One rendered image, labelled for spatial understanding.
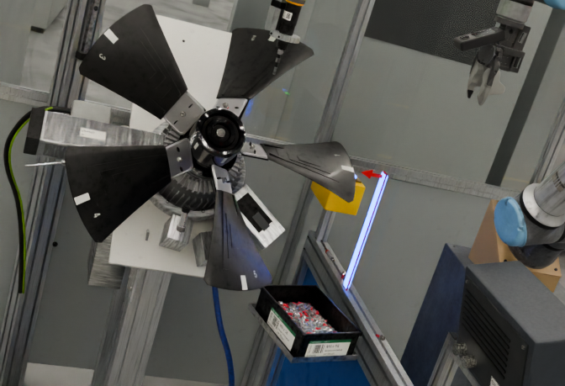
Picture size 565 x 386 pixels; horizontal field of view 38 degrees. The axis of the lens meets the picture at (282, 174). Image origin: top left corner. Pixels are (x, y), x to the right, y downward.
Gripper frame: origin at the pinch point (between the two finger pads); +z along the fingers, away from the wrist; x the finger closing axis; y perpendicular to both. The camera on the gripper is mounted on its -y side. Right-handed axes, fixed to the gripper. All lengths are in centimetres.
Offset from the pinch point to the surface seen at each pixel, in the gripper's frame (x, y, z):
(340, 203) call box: 21.5, -15.6, 41.7
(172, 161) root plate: -4, -69, 30
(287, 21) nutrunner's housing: -2, -51, -7
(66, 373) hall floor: 74, -72, 143
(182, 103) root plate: 4, -69, 18
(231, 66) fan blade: 17, -57, 10
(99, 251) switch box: 26, -76, 70
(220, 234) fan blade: -18, -57, 39
